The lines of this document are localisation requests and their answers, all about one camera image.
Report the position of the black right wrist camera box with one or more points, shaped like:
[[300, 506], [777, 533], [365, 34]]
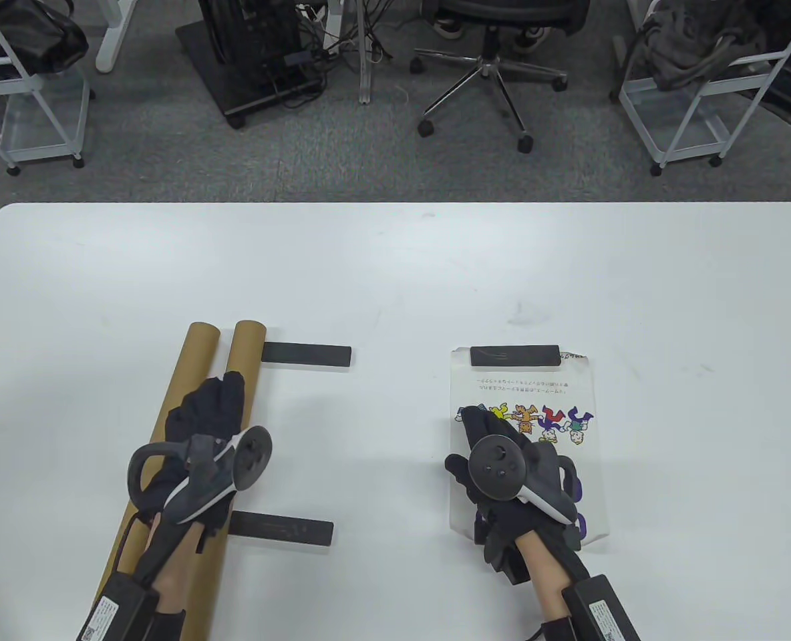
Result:
[[602, 607]]

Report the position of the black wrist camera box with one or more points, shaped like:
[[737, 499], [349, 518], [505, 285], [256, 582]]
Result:
[[602, 607], [115, 611]]

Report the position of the person's left hand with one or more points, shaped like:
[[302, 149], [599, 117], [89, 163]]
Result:
[[212, 407]]

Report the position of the black wheeled equipment stand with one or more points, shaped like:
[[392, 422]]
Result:
[[235, 73]]

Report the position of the white cartoon figures poster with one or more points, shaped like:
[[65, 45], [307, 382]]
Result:
[[536, 380]]

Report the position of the black rectangular weight bar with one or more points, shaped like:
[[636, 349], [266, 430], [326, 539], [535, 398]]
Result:
[[516, 356], [282, 529], [479, 534], [308, 354]]

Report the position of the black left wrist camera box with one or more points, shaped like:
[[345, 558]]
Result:
[[115, 611]]

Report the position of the person's right forearm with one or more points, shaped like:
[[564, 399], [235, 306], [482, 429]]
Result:
[[546, 581]]

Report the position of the brown cardboard mailing tube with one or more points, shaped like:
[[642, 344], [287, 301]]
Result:
[[245, 354], [192, 360]]

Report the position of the grey backpack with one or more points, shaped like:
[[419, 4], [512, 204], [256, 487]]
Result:
[[696, 40]]

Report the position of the black bag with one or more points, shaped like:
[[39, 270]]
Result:
[[21, 40]]

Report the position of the white desk leg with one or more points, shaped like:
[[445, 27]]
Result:
[[111, 47], [367, 80]]

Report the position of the black office chair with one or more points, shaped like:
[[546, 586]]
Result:
[[486, 63]]

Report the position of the person's right hand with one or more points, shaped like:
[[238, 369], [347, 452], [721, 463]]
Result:
[[502, 527]]

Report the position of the white wheeled cart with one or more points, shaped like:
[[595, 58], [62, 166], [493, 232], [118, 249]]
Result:
[[676, 127], [41, 127]]

